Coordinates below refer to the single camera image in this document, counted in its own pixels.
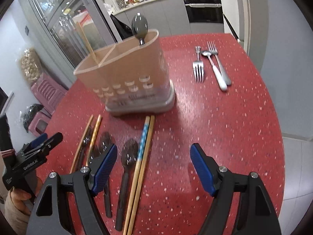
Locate dark translucent spoon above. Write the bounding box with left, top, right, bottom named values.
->
left=75, top=136, right=90, bottom=171
left=98, top=132, right=112, bottom=218
left=132, top=12, right=148, bottom=45
left=88, top=145, right=100, bottom=165
left=115, top=138, right=139, bottom=231

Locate person's left hand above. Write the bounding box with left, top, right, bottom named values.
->
left=10, top=187, right=31, bottom=215

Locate blue patterned chopstick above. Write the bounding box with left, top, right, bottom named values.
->
left=122, top=116, right=150, bottom=235

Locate black built-in oven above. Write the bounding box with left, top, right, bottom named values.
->
left=183, top=0, right=223, bottom=23

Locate red plastic basket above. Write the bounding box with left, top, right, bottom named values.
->
left=72, top=11, right=94, bottom=30

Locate single pink stool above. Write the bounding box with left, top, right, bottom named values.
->
left=28, top=111, right=50, bottom=137

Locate white refrigerator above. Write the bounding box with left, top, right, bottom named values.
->
left=221, top=0, right=245, bottom=44

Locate black plastic bag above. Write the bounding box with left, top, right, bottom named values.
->
left=20, top=103, right=44, bottom=133

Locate long metal fork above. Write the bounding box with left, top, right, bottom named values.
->
left=207, top=41, right=232, bottom=86

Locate glass sliding door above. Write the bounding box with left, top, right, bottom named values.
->
left=18, top=0, right=121, bottom=87

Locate stack of pink stools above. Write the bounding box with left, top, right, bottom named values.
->
left=31, top=73, right=67, bottom=115

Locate short metal fork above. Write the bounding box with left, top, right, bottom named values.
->
left=192, top=46, right=204, bottom=83

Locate bag of nuts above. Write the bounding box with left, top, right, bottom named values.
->
left=17, top=47, right=43, bottom=87

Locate yellow patterned chopstick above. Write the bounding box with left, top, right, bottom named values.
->
left=85, top=115, right=102, bottom=166

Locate plain wooden chopstick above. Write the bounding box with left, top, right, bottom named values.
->
left=69, top=115, right=94, bottom=173
left=76, top=22, right=99, bottom=65

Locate beige cutlery holder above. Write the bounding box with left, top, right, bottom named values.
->
left=74, top=29, right=176, bottom=116

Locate grey kitchen cabinet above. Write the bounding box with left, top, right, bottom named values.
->
left=115, top=0, right=191, bottom=37

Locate white handled metal spoon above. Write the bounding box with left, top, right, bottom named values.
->
left=201, top=50, right=228, bottom=92

